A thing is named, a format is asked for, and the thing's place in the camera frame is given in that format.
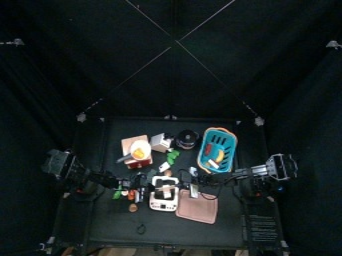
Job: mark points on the orange toy carrot piece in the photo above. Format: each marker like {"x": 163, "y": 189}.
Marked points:
{"x": 131, "y": 195}

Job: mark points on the small brown toy food piece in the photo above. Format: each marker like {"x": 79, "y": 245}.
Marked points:
{"x": 167, "y": 173}

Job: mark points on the pink plastic tray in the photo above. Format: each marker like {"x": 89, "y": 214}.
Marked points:
{"x": 198, "y": 208}

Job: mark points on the metal frame corner bracket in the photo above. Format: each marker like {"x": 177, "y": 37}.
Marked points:
{"x": 260, "y": 121}
{"x": 16, "y": 42}
{"x": 82, "y": 117}
{"x": 333, "y": 44}

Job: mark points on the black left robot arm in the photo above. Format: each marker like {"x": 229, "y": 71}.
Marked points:
{"x": 74, "y": 168}

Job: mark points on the white box with orange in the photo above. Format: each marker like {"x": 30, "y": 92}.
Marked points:
{"x": 134, "y": 141}

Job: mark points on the white toy food piece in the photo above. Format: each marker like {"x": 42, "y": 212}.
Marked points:
{"x": 214, "y": 164}

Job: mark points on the yellow toy banana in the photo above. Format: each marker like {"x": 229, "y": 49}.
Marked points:
{"x": 219, "y": 155}

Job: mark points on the white grey toy appliance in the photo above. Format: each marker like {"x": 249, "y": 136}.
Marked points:
{"x": 162, "y": 205}

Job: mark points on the teal basket with orange rim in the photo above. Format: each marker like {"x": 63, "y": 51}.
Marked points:
{"x": 228, "y": 140}

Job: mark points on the red toy food piece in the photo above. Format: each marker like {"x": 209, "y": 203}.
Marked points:
{"x": 207, "y": 150}

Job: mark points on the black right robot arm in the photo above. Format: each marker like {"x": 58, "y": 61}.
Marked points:
{"x": 268, "y": 170}

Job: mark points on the black plate with white text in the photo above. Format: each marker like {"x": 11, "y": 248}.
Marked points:
{"x": 262, "y": 230}

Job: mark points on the green toy vegetable piece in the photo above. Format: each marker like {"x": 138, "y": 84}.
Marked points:
{"x": 174, "y": 153}
{"x": 117, "y": 194}
{"x": 170, "y": 160}

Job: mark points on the cream toy frying pan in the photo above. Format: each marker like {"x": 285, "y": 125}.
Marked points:
{"x": 142, "y": 146}

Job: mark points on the white toy cube box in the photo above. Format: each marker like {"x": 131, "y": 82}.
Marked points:
{"x": 161, "y": 141}

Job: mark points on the toy fried egg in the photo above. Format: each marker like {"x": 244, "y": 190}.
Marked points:
{"x": 139, "y": 154}

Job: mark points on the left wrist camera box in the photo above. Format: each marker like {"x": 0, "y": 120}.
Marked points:
{"x": 126, "y": 183}

